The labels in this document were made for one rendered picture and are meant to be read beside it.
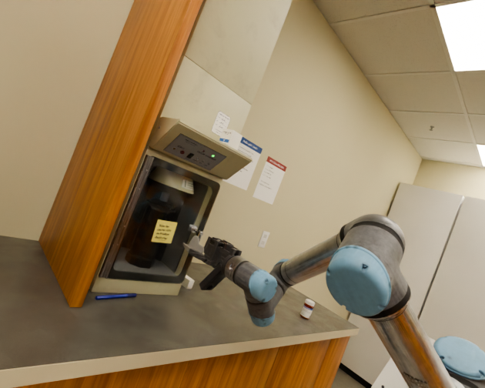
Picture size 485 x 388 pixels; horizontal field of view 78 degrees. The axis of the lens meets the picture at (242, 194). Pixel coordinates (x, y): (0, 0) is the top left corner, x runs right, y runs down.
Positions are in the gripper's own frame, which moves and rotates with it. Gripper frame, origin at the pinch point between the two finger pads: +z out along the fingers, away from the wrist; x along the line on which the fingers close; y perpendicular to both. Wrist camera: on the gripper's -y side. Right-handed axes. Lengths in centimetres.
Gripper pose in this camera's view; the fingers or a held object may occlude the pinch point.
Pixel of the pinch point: (194, 248)
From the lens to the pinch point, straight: 107.7
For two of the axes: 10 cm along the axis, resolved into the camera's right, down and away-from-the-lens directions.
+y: 3.6, -9.3, 0.2
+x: -6.6, -2.7, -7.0
